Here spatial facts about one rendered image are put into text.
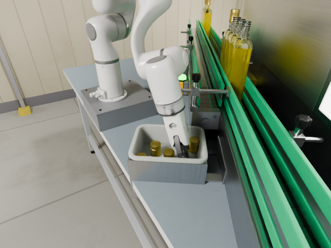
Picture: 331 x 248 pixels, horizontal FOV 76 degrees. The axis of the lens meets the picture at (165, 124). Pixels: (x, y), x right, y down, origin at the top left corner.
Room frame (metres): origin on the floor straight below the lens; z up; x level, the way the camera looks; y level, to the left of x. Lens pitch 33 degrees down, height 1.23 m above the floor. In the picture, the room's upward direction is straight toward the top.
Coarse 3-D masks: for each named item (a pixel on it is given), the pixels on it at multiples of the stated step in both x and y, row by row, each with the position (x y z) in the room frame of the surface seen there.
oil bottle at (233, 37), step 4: (232, 36) 0.78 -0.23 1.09; (236, 36) 0.77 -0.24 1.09; (232, 40) 0.77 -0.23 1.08; (228, 44) 0.80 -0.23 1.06; (228, 48) 0.79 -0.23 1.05; (228, 52) 0.78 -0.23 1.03; (228, 56) 0.77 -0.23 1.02; (228, 60) 0.77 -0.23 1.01; (228, 64) 0.76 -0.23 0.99; (224, 68) 0.81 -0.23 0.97; (228, 68) 0.76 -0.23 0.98
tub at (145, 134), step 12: (144, 132) 0.59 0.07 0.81; (156, 132) 0.59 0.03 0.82; (192, 132) 0.58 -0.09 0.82; (204, 132) 0.55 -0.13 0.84; (132, 144) 0.49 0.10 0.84; (144, 144) 0.58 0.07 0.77; (168, 144) 0.58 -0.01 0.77; (204, 144) 0.49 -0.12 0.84; (132, 156) 0.44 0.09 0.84; (144, 156) 0.44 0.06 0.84; (192, 156) 0.52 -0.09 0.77; (204, 156) 0.44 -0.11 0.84
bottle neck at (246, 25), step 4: (244, 24) 0.72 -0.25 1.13; (248, 24) 0.72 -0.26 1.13; (244, 28) 0.72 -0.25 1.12; (248, 28) 0.72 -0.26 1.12; (240, 32) 0.73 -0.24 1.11; (244, 32) 0.72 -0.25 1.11; (248, 32) 0.72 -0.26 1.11; (240, 36) 0.72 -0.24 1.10; (244, 36) 0.72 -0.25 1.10; (248, 36) 0.72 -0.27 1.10
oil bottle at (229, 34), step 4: (228, 32) 0.85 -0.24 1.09; (232, 32) 0.83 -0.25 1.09; (228, 36) 0.83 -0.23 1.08; (228, 40) 0.82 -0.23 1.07; (224, 44) 0.87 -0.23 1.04; (224, 48) 0.85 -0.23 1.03; (224, 52) 0.84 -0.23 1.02; (224, 56) 0.83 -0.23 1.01; (224, 60) 0.82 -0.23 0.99; (224, 64) 0.82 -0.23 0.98
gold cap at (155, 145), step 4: (156, 140) 0.55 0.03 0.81; (152, 144) 0.52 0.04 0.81; (156, 144) 0.52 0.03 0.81; (160, 144) 0.52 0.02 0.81; (152, 148) 0.52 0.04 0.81; (156, 148) 0.51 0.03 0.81; (160, 148) 0.52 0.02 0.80; (152, 152) 0.52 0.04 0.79; (156, 152) 0.51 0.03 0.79; (160, 152) 0.52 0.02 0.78; (156, 156) 0.51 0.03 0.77
